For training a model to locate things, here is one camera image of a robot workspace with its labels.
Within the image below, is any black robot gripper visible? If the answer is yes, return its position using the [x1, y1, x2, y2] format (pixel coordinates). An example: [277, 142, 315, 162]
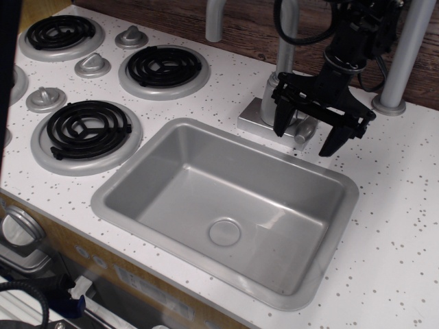
[272, 51, 376, 157]

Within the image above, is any silver faucet lever handle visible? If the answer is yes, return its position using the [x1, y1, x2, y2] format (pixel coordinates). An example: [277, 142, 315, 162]
[294, 116, 318, 144]

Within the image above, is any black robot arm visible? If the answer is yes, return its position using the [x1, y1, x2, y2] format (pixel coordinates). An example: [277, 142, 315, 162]
[272, 1, 404, 157]

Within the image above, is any silver toy faucet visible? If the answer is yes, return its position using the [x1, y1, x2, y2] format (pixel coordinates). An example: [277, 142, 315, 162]
[205, 1, 311, 151]

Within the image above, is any grey support pole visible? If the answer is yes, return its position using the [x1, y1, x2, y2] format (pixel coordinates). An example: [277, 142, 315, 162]
[372, 0, 436, 117]

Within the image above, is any grey toy sink basin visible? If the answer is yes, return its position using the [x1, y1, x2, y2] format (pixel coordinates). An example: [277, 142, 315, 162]
[91, 119, 359, 311]

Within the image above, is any back right stove burner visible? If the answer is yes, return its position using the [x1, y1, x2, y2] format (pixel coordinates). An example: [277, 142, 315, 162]
[118, 45, 210, 101]

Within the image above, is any grey stove knob top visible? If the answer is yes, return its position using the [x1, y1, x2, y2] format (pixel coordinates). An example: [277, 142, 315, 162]
[115, 25, 148, 49]

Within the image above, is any grey stove knob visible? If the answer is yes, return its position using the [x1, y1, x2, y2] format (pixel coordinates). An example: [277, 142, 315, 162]
[74, 53, 111, 79]
[25, 87, 67, 114]
[115, 25, 148, 49]

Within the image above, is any grey stove knob middle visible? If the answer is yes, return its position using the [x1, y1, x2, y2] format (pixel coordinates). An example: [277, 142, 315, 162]
[74, 53, 111, 79]

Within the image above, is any front right stove burner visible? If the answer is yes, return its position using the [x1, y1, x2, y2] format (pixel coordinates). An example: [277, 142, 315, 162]
[31, 100, 143, 177]

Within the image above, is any back left stove burner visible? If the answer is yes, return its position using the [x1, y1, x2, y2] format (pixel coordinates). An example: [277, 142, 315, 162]
[18, 15, 105, 62]

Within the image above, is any grey stove knob lower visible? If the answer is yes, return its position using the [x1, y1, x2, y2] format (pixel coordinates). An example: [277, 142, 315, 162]
[25, 87, 67, 114]

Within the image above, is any left edge stove burner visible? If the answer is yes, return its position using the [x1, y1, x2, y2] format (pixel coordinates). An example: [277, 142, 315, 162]
[10, 65, 28, 106]

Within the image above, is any blue clamp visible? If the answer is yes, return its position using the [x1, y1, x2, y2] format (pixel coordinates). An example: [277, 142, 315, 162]
[64, 295, 86, 319]

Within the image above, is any grey stove knob edge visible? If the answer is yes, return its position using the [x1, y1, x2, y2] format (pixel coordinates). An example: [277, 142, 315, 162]
[4, 129, 12, 147]

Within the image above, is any silver oven dial knob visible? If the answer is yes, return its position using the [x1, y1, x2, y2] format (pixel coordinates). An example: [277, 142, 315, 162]
[1, 205, 45, 257]

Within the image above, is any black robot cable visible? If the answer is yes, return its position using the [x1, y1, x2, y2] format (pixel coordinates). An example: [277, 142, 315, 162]
[273, 0, 339, 46]

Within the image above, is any black cable lower left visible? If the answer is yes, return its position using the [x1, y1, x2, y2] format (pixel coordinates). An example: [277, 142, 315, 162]
[0, 278, 76, 329]

